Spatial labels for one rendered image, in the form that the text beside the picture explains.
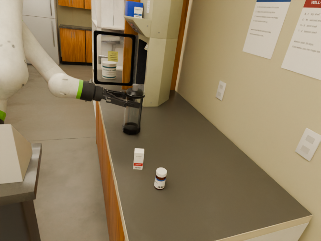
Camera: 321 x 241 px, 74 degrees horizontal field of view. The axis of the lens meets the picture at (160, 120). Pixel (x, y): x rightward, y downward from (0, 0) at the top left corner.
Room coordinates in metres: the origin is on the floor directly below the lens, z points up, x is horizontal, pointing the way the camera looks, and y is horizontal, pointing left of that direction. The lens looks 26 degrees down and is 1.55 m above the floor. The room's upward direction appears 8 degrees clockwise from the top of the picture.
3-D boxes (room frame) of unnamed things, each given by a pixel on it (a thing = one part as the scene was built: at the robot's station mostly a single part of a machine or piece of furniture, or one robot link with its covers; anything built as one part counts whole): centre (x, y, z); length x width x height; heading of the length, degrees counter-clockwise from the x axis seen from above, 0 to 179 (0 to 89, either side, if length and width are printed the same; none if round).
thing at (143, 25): (1.55, 0.25, 1.46); 0.32 x 0.12 x 0.10; 22
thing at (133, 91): (1.05, 0.15, 1.18); 0.09 x 0.09 x 0.07
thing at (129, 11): (1.64, 0.28, 1.56); 0.10 x 0.10 x 0.09; 22
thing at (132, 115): (1.05, 0.15, 1.06); 0.11 x 0.11 x 0.21
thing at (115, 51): (1.67, 0.42, 1.19); 0.30 x 0.01 x 0.40; 104
